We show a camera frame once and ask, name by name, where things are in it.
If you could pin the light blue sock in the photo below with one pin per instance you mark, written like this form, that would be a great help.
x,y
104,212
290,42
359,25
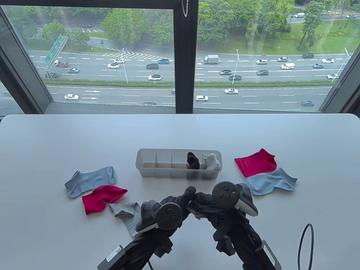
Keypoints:
x,y
270,182
90,180

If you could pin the grey handheld controller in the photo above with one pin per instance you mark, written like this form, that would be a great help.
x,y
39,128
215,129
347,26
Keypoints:
x,y
168,215
225,194

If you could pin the dark window frame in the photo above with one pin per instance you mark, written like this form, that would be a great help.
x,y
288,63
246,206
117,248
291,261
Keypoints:
x,y
184,70

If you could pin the person's left forearm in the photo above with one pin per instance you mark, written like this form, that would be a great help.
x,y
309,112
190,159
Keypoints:
x,y
140,251

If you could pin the black box with white label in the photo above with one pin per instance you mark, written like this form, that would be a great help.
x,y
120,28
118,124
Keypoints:
x,y
112,257
270,254

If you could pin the person's left hand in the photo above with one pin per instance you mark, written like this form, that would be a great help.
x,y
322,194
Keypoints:
x,y
185,201

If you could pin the person's right forearm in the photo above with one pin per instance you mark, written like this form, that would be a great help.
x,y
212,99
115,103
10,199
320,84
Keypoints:
x,y
247,247

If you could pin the clear plastic divided organizer box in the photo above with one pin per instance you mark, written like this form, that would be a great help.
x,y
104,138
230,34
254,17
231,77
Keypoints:
x,y
160,173

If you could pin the green road sign gantry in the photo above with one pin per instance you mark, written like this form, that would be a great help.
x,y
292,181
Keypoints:
x,y
52,52

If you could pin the red sock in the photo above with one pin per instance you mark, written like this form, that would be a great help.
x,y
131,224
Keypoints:
x,y
95,201
256,164

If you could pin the white sock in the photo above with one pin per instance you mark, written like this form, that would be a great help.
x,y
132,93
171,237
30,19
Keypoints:
x,y
208,157
216,166

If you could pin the person's right hand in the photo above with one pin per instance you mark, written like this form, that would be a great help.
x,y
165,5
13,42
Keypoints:
x,y
222,216

